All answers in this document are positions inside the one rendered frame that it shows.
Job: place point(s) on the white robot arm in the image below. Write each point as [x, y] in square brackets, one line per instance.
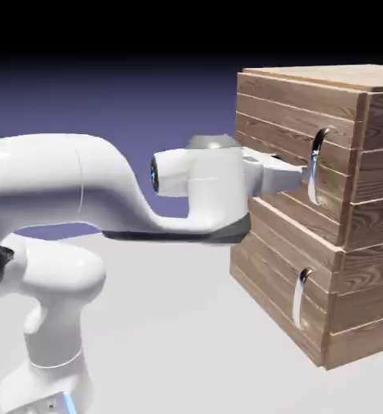
[49, 181]

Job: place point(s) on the light wood cabinet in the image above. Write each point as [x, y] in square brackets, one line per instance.
[369, 226]

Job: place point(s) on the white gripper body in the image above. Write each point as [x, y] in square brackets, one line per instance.
[280, 178]

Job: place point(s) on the wooden cabinet door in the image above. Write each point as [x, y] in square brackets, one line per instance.
[275, 275]
[295, 123]

